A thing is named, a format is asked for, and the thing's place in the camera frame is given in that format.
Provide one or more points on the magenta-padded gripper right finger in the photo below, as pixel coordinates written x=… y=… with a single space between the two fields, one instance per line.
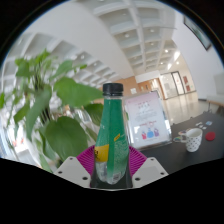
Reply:
x=150 y=170

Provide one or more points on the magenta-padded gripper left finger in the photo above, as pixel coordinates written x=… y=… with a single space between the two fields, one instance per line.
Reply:
x=71 y=171

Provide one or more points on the green plastic drink bottle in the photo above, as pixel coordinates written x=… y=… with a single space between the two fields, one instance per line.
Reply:
x=111 y=133

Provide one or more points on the green leafy potted plant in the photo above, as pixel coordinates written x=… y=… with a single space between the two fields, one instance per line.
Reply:
x=63 y=136

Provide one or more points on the clear acrylic sign stand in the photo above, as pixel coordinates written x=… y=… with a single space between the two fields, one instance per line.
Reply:
x=146 y=121

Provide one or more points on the white polka-dot mug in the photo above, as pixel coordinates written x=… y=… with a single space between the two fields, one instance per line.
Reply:
x=194 y=141

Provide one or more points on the flat round red coaster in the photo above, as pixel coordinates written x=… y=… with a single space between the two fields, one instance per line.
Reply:
x=210 y=136

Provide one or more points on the recessed ceiling lights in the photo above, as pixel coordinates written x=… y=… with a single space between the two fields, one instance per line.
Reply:
x=146 y=43

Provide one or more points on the white bench with wooden frame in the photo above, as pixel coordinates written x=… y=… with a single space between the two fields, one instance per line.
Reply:
x=216 y=96

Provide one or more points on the framed wall picture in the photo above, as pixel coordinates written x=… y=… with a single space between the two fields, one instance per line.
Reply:
x=198 y=33

